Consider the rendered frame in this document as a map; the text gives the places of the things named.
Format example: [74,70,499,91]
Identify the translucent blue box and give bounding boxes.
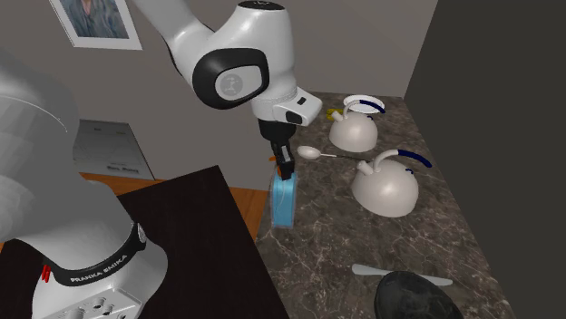
[269,169,298,230]

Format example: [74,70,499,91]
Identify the white plate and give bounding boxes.
[343,93,385,115]

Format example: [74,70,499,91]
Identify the dark robot stand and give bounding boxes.
[0,165,291,319]

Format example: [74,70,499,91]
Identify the white butter knife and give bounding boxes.
[351,263,454,287]

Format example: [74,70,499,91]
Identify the white chart board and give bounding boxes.
[72,118,156,181]

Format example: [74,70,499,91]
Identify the black bowl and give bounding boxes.
[373,270,466,319]

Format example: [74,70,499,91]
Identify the white spoon with dark handle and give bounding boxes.
[296,145,369,163]

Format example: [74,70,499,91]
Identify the white kettle with blue handle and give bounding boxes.
[350,149,434,219]
[328,99,387,153]

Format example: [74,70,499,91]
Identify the framed portrait wall picture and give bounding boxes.
[47,0,144,52]

